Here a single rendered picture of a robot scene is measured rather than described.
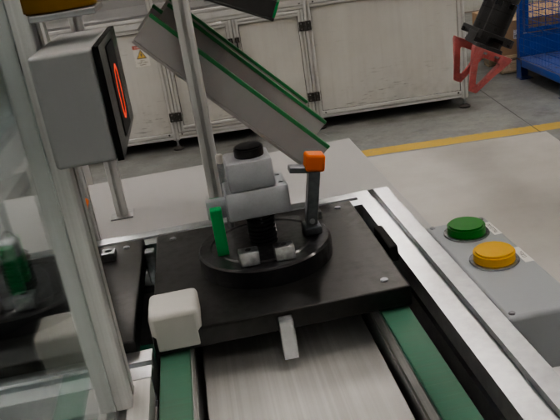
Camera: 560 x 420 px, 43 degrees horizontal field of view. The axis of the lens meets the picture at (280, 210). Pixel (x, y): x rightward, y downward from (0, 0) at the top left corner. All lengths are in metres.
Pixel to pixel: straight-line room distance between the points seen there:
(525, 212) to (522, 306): 0.46
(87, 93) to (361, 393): 0.34
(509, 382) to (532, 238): 0.47
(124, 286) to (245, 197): 0.16
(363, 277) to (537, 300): 0.16
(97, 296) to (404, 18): 4.40
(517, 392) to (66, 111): 0.36
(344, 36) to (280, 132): 3.89
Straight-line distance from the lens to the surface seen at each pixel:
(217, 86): 0.92
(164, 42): 0.92
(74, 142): 0.45
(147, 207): 1.30
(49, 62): 0.44
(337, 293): 0.66
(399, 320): 0.66
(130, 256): 0.82
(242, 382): 0.66
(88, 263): 0.53
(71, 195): 0.51
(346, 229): 0.79
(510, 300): 0.66
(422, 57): 4.91
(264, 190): 0.70
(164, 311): 0.64
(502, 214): 1.08
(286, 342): 0.65
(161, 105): 4.89
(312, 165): 0.71
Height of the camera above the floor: 1.29
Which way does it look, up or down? 21 degrees down
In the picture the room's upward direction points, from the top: 9 degrees counter-clockwise
